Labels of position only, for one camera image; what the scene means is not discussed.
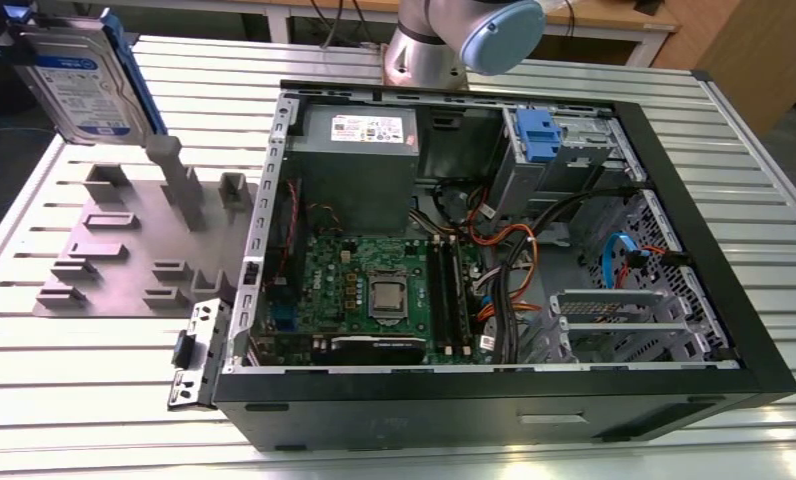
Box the hard disk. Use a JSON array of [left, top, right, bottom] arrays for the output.
[[3, 4, 171, 147]]

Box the blue data wire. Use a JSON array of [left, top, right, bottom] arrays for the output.
[[599, 230, 640, 292]]

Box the orange red disk power wire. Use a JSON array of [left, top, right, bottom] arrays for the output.
[[636, 243, 697, 270]]

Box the grey metal disk bay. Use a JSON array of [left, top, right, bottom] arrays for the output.
[[547, 287, 713, 366]]

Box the grey parts rack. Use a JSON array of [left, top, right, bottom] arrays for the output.
[[29, 137, 263, 321]]

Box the grey power supply unit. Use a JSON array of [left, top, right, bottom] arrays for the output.
[[283, 102, 423, 239]]

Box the green motherboard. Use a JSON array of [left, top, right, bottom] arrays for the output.
[[254, 234, 499, 366]]

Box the CPU socket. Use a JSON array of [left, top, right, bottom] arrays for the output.
[[364, 268, 414, 327]]

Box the silver CPU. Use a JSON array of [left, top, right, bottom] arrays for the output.
[[372, 283, 407, 315]]

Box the metal socket cover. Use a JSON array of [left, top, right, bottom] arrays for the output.
[[367, 269, 411, 326]]

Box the blue drive cage latch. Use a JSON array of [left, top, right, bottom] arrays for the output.
[[514, 107, 564, 165]]

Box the black graphics card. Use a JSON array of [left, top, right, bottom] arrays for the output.
[[308, 333, 427, 370]]

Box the black RAM slot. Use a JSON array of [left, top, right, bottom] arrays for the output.
[[434, 234, 462, 357], [443, 234, 470, 357], [451, 234, 476, 357], [426, 234, 455, 357]]

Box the grey metal drive cage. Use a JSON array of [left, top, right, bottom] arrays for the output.
[[487, 102, 643, 224]]

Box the black open PC case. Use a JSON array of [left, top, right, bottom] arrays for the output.
[[167, 77, 796, 454]]

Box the brown wooden cabinet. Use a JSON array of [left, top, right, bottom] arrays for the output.
[[650, 0, 796, 136]]

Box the thin blue floor cable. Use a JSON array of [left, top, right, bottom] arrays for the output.
[[0, 125, 59, 141]]

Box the grey expansion slot bracket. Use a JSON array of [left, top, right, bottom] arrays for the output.
[[167, 297, 234, 412]]

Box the blue black bracket latch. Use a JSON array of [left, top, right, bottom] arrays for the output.
[[172, 328, 197, 369]]

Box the yellow black power wire bundle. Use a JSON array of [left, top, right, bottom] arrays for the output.
[[407, 207, 470, 239]]

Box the orange red yellow wire bundle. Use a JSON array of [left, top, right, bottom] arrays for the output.
[[467, 223, 544, 326]]

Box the wooden desk with white frame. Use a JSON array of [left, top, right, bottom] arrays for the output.
[[234, 0, 679, 69]]

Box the black cable bundle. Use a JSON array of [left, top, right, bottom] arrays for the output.
[[490, 187, 639, 364]]

